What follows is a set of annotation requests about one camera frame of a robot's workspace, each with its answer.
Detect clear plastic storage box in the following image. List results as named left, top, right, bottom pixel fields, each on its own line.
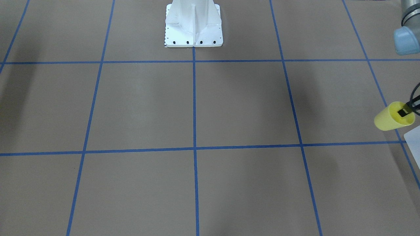
left=404, top=126, right=420, bottom=168

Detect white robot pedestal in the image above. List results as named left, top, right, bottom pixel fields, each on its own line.
left=164, top=0, right=223, bottom=48

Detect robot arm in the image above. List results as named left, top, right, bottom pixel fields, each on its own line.
left=393, top=0, right=420, bottom=117

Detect yellow plastic cup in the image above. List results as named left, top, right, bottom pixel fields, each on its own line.
left=374, top=101, right=415, bottom=131

